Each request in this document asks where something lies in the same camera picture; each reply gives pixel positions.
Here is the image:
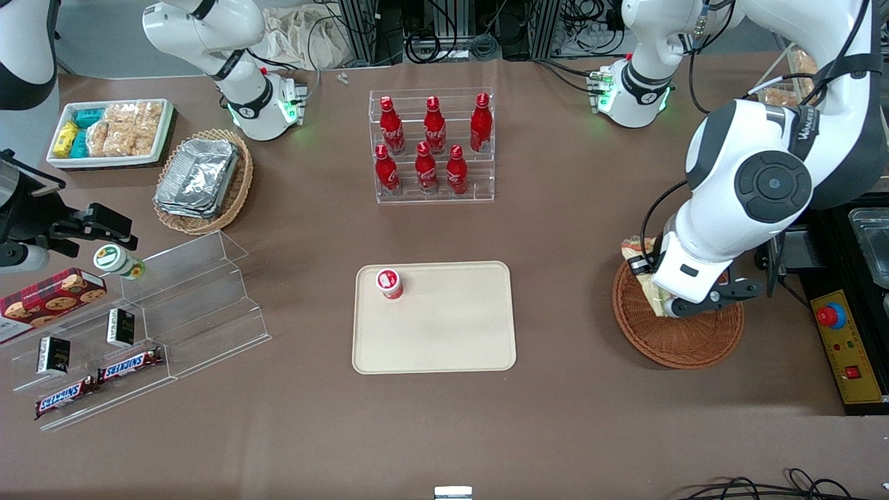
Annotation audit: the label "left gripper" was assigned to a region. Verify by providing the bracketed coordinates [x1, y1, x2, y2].
[654, 233, 761, 319]

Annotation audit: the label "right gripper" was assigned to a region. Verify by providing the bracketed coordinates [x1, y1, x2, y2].
[0, 149, 139, 257]

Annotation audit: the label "triangle sandwich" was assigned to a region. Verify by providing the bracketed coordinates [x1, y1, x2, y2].
[620, 235, 673, 318]

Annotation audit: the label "round brown wicker basket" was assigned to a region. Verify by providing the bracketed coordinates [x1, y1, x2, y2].
[612, 257, 745, 369]

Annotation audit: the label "white rectangular snack tray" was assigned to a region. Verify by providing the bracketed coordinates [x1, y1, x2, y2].
[46, 99, 174, 169]

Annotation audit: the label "oval tan wicker basket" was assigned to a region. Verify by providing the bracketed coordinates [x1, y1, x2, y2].
[153, 128, 254, 235]

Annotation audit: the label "beige plastic tray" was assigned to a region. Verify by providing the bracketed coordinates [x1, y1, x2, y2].
[351, 260, 517, 376]

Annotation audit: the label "white cup with green lid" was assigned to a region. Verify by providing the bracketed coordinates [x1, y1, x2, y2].
[93, 244, 147, 282]

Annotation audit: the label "red plaid cookie box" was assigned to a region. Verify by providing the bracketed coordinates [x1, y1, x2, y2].
[0, 267, 109, 346]

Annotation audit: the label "clear bag of rice crackers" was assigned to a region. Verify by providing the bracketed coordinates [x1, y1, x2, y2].
[86, 119, 113, 158]
[132, 101, 165, 156]
[104, 104, 138, 158]

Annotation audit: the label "small black box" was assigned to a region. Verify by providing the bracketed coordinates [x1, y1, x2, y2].
[36, 336, 72, 378]
[106, 309, 136, 349]

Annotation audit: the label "yellow snack packet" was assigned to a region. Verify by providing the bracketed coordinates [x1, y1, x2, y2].
[53, 122, 80, 158]

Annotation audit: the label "stacked aluminium foil containers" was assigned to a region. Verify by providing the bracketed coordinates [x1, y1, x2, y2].
[153, 137, 242, 220]

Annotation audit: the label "black appliance with metal pan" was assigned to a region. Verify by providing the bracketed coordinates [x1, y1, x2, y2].
[754, 191, 889, 417]

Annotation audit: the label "clear acrylic step shelf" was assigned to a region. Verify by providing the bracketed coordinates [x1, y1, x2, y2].
[0, 231, 273, 433]

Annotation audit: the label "Snickers chocolate bar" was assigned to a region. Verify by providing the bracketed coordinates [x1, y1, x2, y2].
[35, 376, 99, 421]
[97, 347, 165, 385]

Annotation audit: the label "yellow emergency stop control box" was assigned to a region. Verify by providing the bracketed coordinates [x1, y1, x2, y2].
[811, 290, 887, 405]

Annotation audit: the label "clear acrylic bottle rack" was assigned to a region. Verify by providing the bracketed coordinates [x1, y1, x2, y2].
[368, 87, 496, 205]

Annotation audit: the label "white cloth bag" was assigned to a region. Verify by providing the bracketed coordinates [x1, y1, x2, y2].
[260, 7, 356, 71]

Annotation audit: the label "red cola bottle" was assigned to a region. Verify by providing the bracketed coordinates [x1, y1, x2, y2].
[415, 142, 440, 195]
[374, 144, 402, 197]
[423, 96, 448, 156]
[445, 144, 470, 197]
[379, 96, 406, 156]
[469, 92, 494, 154]

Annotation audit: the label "red cup with white lid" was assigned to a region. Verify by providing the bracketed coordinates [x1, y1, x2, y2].
[376, 267, 405, 301]

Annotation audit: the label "black floor cables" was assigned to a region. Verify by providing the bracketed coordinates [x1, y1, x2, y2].
[677, 468, 889, 500]

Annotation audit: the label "white wire rack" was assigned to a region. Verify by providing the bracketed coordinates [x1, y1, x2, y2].
[754, 43, 822, 106]

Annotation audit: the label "black coiled cables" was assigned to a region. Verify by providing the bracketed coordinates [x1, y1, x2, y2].
[405, 26, 500, 65]

